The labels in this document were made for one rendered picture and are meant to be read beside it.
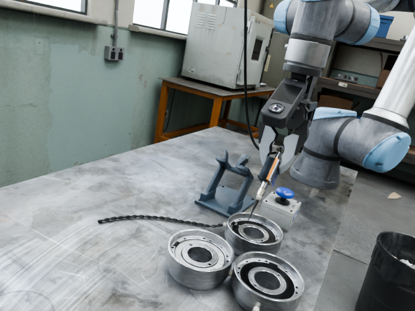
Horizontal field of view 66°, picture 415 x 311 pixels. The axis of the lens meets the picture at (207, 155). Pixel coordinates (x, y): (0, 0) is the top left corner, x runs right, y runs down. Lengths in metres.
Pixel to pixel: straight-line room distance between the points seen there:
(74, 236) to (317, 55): 0.52
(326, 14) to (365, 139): 0.40
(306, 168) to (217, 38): 1.99
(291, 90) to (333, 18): 0.14
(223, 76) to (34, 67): 1.44
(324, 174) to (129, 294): 0.68
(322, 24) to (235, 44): 2.16
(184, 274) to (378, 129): 0.62
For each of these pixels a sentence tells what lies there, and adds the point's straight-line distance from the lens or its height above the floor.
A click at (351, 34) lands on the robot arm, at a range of 0.70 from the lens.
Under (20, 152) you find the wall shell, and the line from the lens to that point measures 2.20.
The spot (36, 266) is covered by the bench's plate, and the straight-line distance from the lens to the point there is 0.54.
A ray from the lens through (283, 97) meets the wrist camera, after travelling 0.59.
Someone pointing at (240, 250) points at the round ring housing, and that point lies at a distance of 0.58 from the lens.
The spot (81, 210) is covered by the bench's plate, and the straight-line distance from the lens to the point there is 0.66.
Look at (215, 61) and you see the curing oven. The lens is 2.82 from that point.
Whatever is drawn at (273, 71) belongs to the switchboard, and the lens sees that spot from 4.42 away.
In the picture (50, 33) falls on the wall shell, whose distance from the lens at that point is 2.15.
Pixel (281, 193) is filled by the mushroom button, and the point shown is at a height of 0.87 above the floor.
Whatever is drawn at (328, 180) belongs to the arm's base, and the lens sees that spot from 1.03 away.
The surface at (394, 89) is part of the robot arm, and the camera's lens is 0.95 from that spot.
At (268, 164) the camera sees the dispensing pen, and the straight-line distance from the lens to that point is 0.65.
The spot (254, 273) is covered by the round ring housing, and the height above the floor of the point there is 0.83.
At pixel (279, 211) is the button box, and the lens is 0.70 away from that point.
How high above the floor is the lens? 1.14
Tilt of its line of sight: 19 degrees down
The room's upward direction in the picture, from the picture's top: 11 degrees clockwise
